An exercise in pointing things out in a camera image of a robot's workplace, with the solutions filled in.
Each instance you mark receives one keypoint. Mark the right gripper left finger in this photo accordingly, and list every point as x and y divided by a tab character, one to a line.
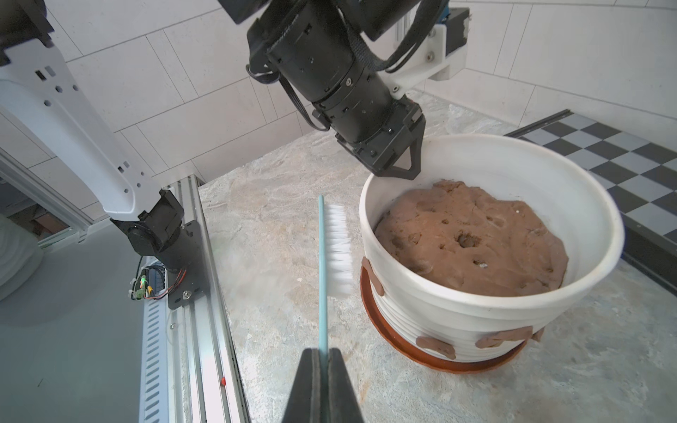
304	401

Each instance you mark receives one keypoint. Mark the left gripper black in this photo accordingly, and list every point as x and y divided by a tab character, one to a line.
382	133

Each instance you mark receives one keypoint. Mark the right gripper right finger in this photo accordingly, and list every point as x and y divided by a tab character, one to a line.
343	406

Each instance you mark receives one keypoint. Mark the white ceramic pot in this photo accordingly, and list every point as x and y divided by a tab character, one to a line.
573	205

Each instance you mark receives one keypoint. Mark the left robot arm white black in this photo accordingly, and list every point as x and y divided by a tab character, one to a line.
329	53

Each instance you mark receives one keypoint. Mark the brown mud in pot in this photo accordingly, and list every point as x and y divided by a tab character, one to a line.
462	238

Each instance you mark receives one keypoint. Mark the mud patch on pot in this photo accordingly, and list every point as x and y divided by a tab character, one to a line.
433	344

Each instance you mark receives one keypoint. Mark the terracotta saucer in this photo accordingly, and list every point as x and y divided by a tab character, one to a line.
412	352

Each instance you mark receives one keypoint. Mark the black grey checkerboard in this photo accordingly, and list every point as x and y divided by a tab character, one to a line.
640	176

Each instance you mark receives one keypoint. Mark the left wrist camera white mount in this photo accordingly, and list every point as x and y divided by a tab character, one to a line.
441	55

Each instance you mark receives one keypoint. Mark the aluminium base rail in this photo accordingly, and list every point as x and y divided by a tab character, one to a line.
189	370

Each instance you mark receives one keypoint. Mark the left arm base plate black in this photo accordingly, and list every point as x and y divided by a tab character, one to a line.
190	282

